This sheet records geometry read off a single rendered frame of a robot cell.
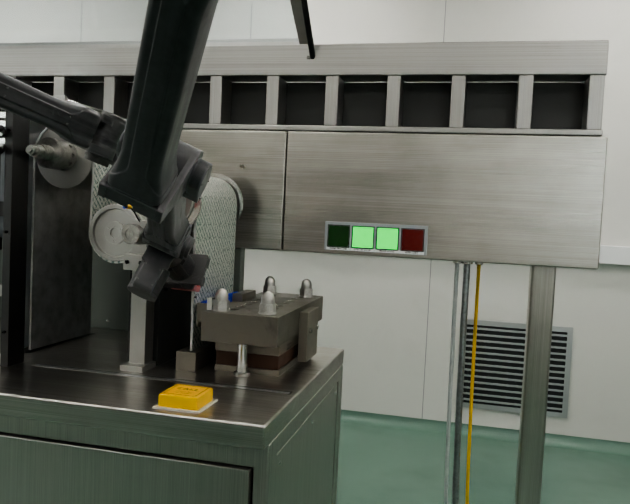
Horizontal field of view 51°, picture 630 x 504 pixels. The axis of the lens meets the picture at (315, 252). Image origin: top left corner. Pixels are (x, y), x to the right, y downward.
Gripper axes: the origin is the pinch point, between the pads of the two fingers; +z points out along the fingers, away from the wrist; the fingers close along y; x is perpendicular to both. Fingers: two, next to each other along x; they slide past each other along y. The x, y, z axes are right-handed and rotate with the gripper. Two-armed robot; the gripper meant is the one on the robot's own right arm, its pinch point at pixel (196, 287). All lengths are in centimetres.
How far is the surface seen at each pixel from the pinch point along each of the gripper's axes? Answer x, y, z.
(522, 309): 105, 87, 243
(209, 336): -10.7, 5.8, -0.7
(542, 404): -2, 76, 55
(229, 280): 9.4, 0.3, 16.4
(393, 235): 25.6, 37.4, 19.5
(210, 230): 13.3, 0.3, -0.8
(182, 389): -25.3, 9.1, -14.6
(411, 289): 112, 24, 240
